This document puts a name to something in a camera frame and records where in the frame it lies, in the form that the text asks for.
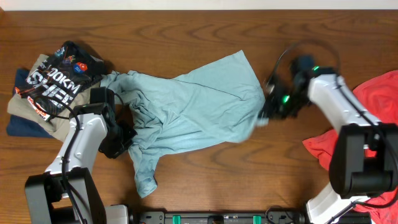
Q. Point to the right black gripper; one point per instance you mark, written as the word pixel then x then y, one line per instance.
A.
pixel 272 110

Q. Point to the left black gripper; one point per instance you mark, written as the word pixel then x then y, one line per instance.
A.
pixel 114 147

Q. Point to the light blue t-shirt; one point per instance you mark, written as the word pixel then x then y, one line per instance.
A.
pixel 218 102

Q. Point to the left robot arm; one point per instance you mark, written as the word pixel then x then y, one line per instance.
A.
pixel 66 192

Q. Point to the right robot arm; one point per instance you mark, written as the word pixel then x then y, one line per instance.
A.
pixel 364 161

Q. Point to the black printed folded shirt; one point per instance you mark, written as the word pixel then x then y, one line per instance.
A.
pixel 59 79

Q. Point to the red t-shirt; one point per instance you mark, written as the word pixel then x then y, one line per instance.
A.
pixel 379 96

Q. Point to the navy blue folded garment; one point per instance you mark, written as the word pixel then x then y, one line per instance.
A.
pixel 22 127

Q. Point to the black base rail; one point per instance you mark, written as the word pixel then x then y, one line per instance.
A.
pixel 217 217

